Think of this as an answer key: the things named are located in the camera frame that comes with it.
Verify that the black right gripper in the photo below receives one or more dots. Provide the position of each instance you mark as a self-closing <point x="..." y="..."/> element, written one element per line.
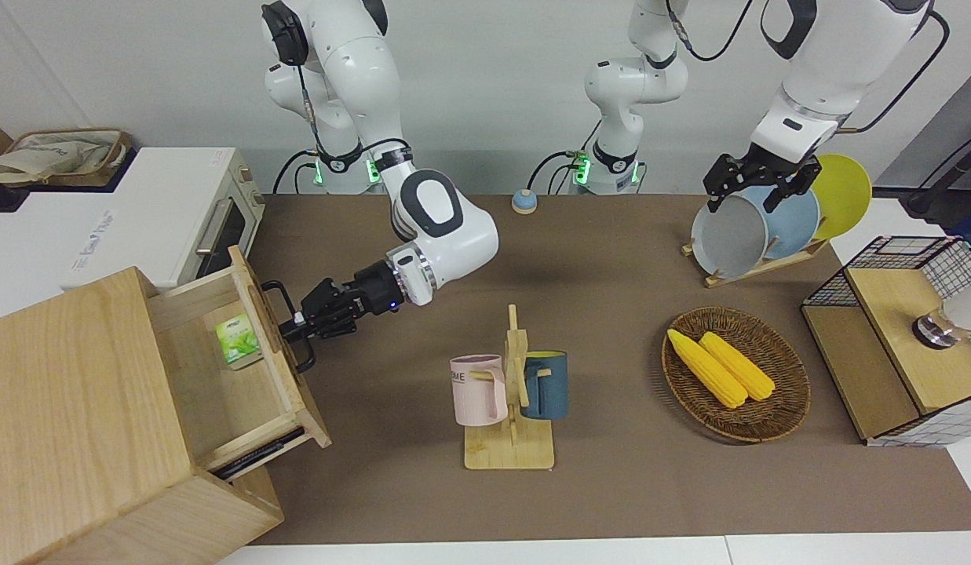
<point x="371" y="294"/>

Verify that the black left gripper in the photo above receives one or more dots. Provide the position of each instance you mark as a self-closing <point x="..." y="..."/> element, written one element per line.
<point x="764" y="174"/>

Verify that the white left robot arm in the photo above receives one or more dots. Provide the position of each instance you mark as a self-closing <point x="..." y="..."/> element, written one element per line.
<point x="815" y="71"/>

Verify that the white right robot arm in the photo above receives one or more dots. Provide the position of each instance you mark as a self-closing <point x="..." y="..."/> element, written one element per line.
<point x="446" y="227"/>

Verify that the wooden drawer cabinet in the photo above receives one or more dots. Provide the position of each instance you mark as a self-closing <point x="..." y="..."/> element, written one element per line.
<point x="69" y="408"/>

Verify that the grey plate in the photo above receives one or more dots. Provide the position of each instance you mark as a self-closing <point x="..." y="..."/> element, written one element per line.
<point x="728" y="235"/>

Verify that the light blue plate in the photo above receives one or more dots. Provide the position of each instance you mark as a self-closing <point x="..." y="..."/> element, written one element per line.
<point x="795" y="224"/>

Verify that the wooden plate rack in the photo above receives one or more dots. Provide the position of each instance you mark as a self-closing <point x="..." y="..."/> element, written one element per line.
<point x="756" y="271"/>

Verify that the green tea box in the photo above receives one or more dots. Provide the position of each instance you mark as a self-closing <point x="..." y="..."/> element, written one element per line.
<point x="238" y="341"/>

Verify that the yellow plate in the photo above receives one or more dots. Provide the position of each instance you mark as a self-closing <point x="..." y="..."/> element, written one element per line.
<point x="842" y="192"/>

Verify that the yellow corn cob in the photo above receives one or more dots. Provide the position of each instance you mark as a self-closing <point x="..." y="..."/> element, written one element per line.
<point x="709" y="369"/>
<point x="740" y="367"/>

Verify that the pink mug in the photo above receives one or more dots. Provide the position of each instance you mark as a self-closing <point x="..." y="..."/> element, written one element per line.
<point x="477" y="400"/>

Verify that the white toaster oven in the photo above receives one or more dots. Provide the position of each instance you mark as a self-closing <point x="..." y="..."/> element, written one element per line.
<point x="140" y="220"/>

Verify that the round wicker basket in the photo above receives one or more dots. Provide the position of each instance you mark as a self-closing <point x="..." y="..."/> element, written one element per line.
<point x="775" y="416"/>

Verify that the blue bell on wooden base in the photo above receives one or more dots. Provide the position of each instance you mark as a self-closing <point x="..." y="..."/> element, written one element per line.
<point x="524" y="202"/>

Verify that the wooden mug stand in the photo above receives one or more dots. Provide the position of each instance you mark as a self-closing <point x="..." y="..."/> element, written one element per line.
<point x="509" y="451"/>

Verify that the dark blue mug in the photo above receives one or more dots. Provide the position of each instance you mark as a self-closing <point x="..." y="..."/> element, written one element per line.
<point x="549" y="388"/>

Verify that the white cylindrical grinder bottle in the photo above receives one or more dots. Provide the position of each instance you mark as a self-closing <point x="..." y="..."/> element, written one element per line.
<point x="968" y="310"/>

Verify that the beige tote bag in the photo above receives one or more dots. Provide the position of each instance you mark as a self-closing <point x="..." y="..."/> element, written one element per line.
<point x="53" y="157"/>

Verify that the brown table mat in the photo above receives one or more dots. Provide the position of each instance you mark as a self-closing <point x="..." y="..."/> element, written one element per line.
<point x="611" y="486"/>

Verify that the black camera stand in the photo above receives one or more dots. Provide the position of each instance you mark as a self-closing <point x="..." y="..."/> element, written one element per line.
<point x="936" y="196"/>

